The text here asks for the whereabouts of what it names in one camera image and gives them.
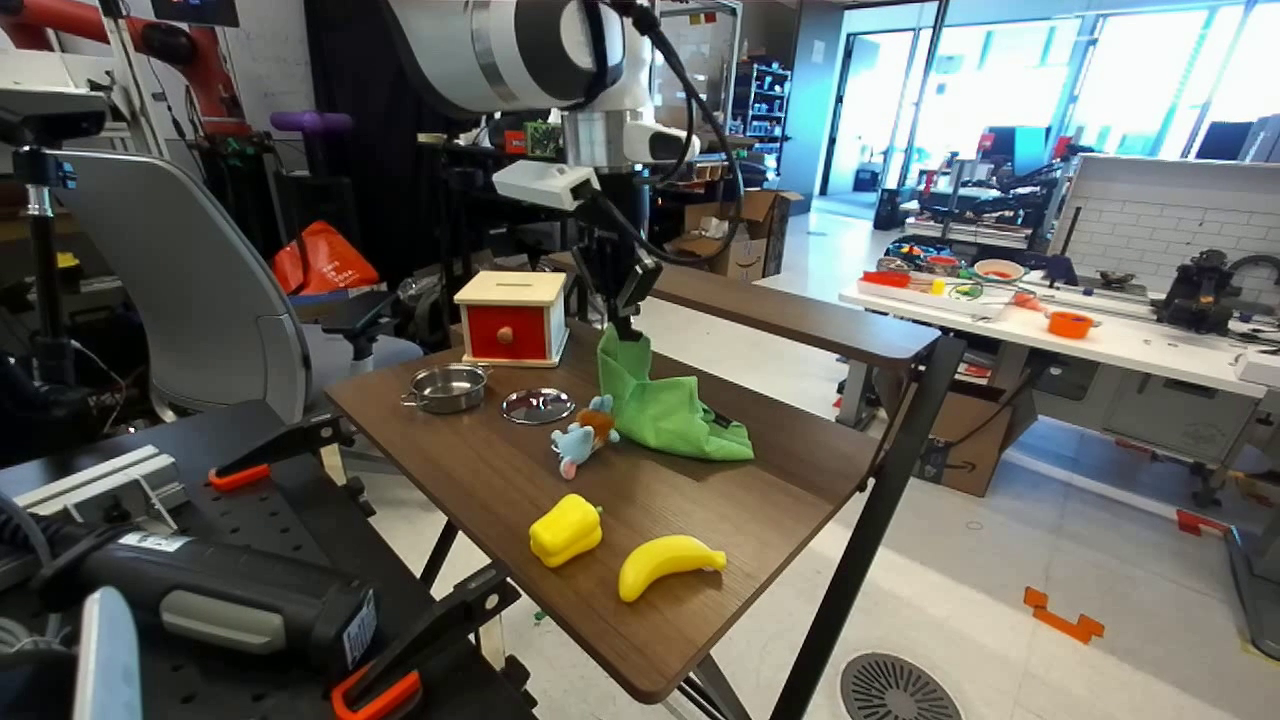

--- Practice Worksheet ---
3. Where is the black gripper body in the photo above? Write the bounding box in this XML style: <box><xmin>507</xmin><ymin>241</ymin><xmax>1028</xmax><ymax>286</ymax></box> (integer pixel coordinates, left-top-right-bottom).
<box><xmin>583</xmin><ymin>195</ymin><xmax>668</xmax><ymax>326</ymax></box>

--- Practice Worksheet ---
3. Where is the green towel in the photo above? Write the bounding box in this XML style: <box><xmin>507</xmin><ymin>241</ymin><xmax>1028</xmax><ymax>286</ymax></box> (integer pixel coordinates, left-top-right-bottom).
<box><xmin>591</xmin><ymin>326</ymin><xmax>761</xmax><ymax>470</ymax></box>

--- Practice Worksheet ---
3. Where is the wooden box with red drawer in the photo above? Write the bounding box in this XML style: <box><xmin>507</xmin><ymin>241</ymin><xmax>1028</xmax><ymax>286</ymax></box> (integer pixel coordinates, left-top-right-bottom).
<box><xmin>454</xmin><ymin>268</ymin><xmax>573</xmax><ymax>372</ymax></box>

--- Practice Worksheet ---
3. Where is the cardboard box stack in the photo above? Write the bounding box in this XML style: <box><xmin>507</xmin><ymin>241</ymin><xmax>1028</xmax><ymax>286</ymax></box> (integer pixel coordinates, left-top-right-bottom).
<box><xmin>668</xmin><ymin>189</ymin><xmax>791</xmax><ymax>282</ymax></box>

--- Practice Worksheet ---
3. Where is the small metal bowl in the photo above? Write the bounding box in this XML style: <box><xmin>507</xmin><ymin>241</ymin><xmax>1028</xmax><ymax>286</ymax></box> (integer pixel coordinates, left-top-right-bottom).
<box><xmin>499</xmin><ymin>384</ymin><xmax>581</xmax><ymax>431</ymax></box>

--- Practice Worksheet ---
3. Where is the blue and orange plush toy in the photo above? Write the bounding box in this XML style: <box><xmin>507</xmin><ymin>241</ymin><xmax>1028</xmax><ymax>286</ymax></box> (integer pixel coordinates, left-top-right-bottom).
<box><xmin>547</xmin><ymin>393</ymin><xmax>626</xmax><ymax>485</ymax></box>

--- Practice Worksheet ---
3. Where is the brown wooden side table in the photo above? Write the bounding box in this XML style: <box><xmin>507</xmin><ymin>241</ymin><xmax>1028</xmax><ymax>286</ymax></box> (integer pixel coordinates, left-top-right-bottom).
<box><xmin>648</xmin><ymin>260</ymin><xmax>969</xmax><ymax>720</ymax></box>

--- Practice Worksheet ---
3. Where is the yellow toy bell pepper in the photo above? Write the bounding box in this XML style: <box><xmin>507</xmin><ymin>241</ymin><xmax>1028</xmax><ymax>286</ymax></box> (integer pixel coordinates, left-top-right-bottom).
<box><xmin>523</xmin><ymin>491</ymin><xmax>609</xmax><ymax>573</ymax></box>

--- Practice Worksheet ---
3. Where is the yellow toy banana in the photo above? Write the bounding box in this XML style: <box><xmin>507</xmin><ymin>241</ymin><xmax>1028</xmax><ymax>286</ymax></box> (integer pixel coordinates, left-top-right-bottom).
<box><xmin>611</xmin><ymin>534</ymin><xmax>734</xmax><ymax>607</ymax></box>

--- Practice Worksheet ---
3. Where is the orange bag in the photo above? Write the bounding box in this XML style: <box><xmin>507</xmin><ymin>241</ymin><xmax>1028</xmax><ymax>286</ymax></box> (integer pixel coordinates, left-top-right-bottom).
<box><xmin>269</xmin><ymin>216</ymin><xmax>386</xmax><ymax>299</ymax></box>

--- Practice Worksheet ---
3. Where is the cardboard box under table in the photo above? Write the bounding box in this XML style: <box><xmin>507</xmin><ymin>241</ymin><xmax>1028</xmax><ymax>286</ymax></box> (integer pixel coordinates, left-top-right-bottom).
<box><xmin>915</xmin><ymin>379</ymin><xmax>1031</xmax><ymax>501</ymax></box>

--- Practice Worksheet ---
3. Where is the grey office chair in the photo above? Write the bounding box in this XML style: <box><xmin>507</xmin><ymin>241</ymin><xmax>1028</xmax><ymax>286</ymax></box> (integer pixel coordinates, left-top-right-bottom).
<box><xmin>54</xmin><ymin>144</ymin><xmax>319</xmax><ymax>429</ymax></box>

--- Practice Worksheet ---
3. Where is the black perforated mounting platform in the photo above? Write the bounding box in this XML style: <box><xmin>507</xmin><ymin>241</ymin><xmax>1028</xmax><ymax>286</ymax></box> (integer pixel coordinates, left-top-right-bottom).
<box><xmin>0</xmin><ymin>395</ymin><xmax>536</xmax><ymax>720</ymax></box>

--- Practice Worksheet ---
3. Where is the orange bowl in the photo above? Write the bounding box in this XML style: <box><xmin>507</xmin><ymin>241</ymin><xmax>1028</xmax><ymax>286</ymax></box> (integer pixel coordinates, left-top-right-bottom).
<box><xmin>1043</xmin><ymin>310</ymin><xmax>1101</xmax><ymax>345</ymax></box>

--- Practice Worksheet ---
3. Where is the round floor drain grille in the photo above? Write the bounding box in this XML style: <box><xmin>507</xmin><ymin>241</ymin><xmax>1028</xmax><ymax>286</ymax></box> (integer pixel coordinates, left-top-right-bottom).
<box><xmin>836</xmin><ymin>648</ymin><xmax>966</xmax><ymax>720</ymax></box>

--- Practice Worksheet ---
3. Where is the black and grey handheld device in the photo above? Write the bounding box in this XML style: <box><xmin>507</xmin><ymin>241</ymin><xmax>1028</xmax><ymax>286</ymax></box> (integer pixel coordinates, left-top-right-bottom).
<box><xmin>75</xmin><ymin>529</ymin><xmax>387</xmax><ymax>676</ymax></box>

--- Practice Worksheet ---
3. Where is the white table with clutter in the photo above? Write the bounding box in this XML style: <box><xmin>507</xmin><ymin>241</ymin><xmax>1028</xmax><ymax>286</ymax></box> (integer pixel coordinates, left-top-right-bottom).
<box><xmin>836</xmin><ymin>256</ymin><xmax>1280</xmax><ymax>404</ymax></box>

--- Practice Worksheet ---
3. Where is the white partition board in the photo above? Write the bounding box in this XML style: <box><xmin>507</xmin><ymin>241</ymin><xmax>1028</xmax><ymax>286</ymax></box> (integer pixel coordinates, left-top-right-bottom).
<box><xmin>1060</xmin><ymin>154</ymin><xmax>1280</xmax><ymax>298</ymax></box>

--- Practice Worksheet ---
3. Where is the black machine on table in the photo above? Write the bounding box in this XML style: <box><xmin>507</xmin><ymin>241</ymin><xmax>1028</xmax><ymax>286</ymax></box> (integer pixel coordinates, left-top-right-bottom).
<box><xmin>1152</xmin><ymin>244</ymin><xmax>1280</xmax><ymax>338</ymax></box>

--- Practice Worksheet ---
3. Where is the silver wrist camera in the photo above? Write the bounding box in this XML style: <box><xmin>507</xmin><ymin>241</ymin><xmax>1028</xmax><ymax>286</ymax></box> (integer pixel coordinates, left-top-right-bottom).
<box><xmin>489</xmin><ymin>158</ymin><xmax>603</xmax><ymax>216</ymax></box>

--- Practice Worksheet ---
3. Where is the steel pot with handles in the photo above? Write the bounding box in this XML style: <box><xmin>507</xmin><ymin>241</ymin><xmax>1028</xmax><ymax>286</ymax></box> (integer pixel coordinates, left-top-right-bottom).
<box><xmin>399</xmin><ymin>360</ymin><xmax>497</xmax><ymax>420</ymax></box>

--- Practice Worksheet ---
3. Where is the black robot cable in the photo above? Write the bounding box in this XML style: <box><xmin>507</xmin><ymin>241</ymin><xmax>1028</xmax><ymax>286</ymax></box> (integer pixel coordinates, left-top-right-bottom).
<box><xmin>603</xmin><ymin>0</ymin><xmax>752</xmax><ymax>276</ymax></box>

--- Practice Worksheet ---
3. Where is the black work table frame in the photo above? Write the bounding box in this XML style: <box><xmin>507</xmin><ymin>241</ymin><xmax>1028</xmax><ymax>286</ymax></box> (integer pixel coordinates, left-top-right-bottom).
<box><xmin>414</xmin><ymin>511</ymin><xmax>471</xmax><ymax>598</ymax></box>

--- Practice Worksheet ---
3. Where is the black clamp with orange handle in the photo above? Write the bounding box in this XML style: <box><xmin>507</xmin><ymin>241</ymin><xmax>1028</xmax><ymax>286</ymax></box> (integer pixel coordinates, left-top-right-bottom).
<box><xmin>199</xmin><ymin>409</ymin><xmax>349</xmax><ymax>501</ymax></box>
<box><xmin>325</xmin><ymin>566</ymin><xmax>520</xmax><ymax>720</ymax></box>

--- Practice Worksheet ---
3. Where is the camera on black stand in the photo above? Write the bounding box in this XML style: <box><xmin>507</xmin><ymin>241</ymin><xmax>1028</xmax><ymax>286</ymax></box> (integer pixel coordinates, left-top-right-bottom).
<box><xmin>0</xmin><ymin>80</ymin><xmax>113</xmax><ymax>404</ymax></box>

